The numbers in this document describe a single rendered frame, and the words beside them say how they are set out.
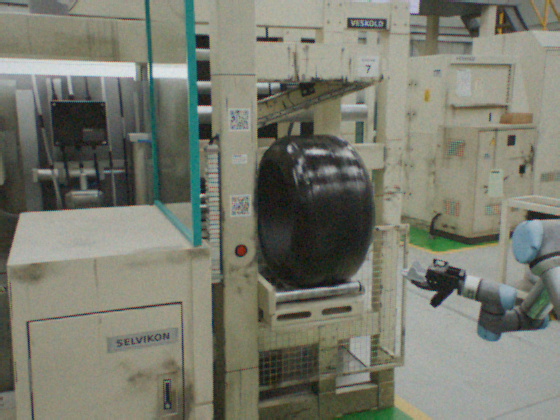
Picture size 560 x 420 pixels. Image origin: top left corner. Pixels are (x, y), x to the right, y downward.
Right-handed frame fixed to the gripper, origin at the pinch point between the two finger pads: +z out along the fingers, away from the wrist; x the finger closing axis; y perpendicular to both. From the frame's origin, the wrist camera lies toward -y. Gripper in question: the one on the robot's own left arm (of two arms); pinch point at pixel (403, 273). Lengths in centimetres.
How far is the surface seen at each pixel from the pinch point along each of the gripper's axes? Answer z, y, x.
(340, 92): 51, 37, -59
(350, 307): 17.0, -16.9, 6.2
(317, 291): 26.5, -7.5, 13.5
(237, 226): 53, 17, 21
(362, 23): 56, 56, -94
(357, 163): 21.5, 33.9, -9.1
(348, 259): 16.8, 6.4, 8.5
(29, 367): 41, 41, 111
